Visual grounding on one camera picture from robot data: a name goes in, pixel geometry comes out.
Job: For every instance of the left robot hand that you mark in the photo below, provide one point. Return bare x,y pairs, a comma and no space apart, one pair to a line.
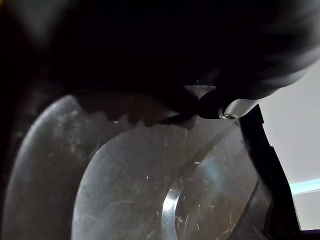
155,45

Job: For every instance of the large black plastic housing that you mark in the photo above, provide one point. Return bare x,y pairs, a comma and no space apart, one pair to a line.
125,175

